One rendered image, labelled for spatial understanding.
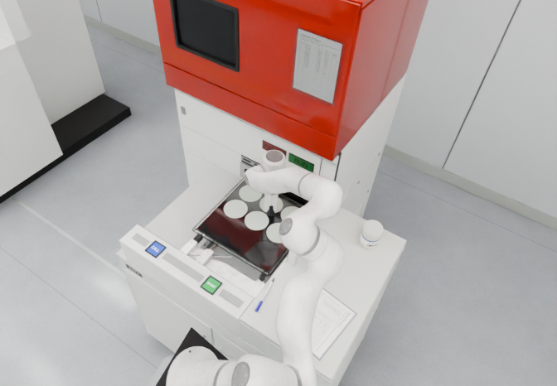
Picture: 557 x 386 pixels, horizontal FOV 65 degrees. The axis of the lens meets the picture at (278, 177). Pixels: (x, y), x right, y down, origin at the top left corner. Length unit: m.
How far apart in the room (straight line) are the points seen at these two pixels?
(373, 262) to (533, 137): 1.74
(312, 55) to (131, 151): 2.33
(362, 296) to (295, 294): 0.46
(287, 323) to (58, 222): 2.26
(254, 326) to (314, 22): 0.96
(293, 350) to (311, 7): 0.94
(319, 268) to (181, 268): 0.58
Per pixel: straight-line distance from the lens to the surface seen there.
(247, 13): 1.48
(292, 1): 1.37
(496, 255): 3.20
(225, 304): 1.54
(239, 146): 1.93
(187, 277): 1.60
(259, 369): 1.09
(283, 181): 1.47
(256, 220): 1.80
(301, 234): 1.17
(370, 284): 1.62
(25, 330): 2.82
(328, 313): 1.53
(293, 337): 1.17
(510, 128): 3.13
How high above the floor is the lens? 2.32
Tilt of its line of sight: 46 degrees down
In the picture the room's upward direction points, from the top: 4 degrees clockwise
